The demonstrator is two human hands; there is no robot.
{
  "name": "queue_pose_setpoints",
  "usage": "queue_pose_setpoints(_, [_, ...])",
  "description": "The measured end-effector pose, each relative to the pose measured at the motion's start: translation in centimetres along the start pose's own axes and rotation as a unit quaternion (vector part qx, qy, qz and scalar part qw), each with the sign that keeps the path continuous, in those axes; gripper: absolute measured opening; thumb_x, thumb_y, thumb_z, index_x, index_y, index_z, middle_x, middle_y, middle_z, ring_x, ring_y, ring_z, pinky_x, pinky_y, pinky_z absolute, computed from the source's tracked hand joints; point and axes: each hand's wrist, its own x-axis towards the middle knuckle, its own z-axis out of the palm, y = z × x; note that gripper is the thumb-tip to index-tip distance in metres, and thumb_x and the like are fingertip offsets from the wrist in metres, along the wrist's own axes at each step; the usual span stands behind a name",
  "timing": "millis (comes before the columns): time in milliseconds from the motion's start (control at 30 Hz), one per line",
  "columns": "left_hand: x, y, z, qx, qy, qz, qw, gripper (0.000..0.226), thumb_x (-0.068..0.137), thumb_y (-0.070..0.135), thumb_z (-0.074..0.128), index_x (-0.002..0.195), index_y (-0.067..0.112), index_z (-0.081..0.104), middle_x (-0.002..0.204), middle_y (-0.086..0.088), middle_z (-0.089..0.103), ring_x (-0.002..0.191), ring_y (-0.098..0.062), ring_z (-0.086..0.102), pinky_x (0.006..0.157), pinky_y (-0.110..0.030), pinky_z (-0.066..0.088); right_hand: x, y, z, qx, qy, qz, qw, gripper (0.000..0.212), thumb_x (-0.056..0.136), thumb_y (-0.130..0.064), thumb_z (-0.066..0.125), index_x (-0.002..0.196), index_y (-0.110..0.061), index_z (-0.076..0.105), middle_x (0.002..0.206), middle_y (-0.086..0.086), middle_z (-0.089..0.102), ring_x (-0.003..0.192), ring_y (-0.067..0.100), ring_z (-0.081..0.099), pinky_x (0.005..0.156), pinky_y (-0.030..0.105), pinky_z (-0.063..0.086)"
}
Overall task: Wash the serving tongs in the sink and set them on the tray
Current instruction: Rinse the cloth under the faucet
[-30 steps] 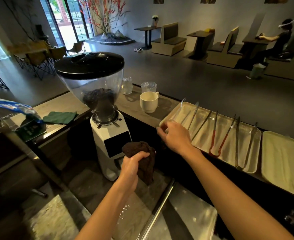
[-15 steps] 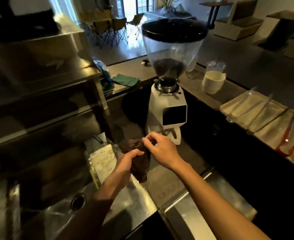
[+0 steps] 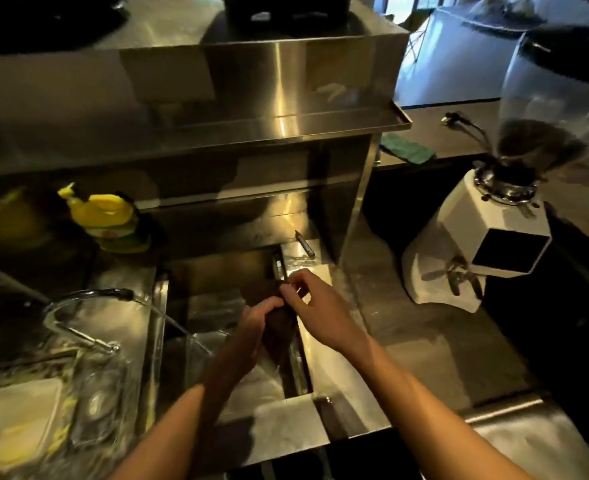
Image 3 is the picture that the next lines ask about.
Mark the person's left hand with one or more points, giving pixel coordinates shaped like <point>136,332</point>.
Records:
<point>247,339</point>

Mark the white coffee grinder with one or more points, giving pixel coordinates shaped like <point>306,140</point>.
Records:
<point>484,234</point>

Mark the clear grinder bean hopper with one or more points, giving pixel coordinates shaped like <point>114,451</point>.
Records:
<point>554,104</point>

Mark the white and yellow sponge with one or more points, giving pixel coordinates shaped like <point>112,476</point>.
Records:
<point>14,424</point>

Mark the stainless steel sink basin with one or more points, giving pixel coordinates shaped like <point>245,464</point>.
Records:
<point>214,314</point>

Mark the stainless steel shelf unit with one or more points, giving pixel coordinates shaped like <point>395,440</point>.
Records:
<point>199,109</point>

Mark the large black appliance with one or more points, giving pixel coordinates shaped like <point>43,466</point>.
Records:
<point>44,19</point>

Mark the person's left forearm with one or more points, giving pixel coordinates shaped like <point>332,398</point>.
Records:
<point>179,434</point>

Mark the person's right thumb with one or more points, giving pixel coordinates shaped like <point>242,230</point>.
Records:
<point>289,297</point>

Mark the person's right hand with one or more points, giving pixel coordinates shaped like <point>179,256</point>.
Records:
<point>327,314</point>

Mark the small grey metal tool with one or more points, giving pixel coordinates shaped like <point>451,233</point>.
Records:
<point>304,244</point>

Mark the chrome sink faucet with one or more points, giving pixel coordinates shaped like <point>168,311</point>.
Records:
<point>74,334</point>

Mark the yellow dish soap bottle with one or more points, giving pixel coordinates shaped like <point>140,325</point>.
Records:
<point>102,214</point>

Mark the person's right forearm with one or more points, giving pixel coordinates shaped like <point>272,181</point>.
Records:
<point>424,419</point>

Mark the black machine on shelf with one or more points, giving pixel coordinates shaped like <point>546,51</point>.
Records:
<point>284,7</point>

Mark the clear glass dish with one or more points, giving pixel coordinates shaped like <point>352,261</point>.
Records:
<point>99,399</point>

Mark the dark brown cloth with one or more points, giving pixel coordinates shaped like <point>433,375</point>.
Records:
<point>277,324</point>

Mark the green cleaning cloth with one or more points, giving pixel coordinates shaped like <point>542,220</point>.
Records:
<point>407,148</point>

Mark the person's left fingers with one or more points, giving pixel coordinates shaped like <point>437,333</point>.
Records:
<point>267,307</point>

